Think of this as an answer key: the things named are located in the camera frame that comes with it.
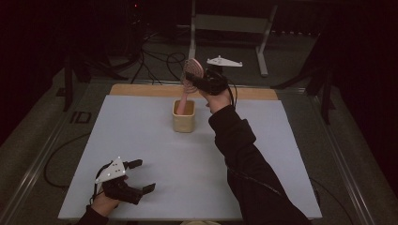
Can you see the black tripod stand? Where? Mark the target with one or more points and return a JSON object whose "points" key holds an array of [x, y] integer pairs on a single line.
{"points": [[324, 84], [69, 78]]}

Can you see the person's right hand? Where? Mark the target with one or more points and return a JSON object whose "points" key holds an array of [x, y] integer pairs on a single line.
{"points": [[219, 101]]}

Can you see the white metal stand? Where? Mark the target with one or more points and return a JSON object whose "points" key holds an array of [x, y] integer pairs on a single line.
{"points": [[230, 23]]}

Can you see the person's left hand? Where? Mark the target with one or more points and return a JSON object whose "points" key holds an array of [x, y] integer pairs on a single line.
{"points": [[104, 203]]}

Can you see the beige square cup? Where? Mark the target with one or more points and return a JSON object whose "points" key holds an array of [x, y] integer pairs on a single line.
{"points": [[183, 122]]}

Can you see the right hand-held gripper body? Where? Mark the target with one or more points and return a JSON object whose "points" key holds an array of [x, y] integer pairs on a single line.
{"points": [[216, 82]]}

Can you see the black rectangular frame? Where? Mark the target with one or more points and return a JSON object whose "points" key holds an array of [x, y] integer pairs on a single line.
{"points": [[80, 117]]}

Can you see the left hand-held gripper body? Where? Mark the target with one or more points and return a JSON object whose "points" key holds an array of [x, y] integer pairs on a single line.
{"points": [[113, 172]]}

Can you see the metal floor rail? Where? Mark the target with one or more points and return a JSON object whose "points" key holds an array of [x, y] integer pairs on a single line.
{"points": [[344, 168], [28, 178]]}

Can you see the pink hairbrush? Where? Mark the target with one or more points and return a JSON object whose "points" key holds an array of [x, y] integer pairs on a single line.
{"points": [[187, 90]]}

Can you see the white round object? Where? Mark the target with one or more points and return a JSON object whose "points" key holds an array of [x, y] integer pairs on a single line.
{"points": [[200, 222]]}

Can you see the pale blue table mat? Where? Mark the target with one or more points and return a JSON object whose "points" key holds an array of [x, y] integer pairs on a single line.
{"points": [[175, 175]]}

